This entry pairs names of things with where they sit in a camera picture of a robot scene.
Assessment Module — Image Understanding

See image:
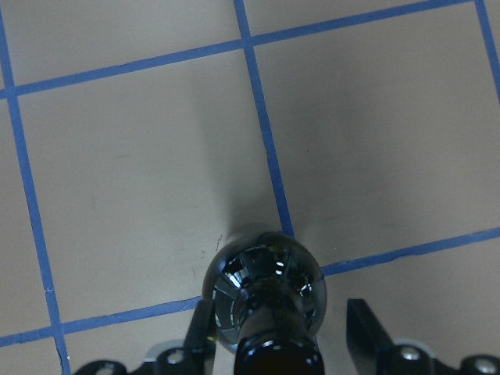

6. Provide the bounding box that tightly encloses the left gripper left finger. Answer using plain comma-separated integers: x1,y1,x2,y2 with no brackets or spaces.
154,299,216,375

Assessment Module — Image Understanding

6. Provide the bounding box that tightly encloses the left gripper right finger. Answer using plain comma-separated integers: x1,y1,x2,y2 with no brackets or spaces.
345,298,434,375

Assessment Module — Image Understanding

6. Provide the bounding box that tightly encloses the dark wine bottle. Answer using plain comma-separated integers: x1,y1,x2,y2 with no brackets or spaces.
202,232,327,374

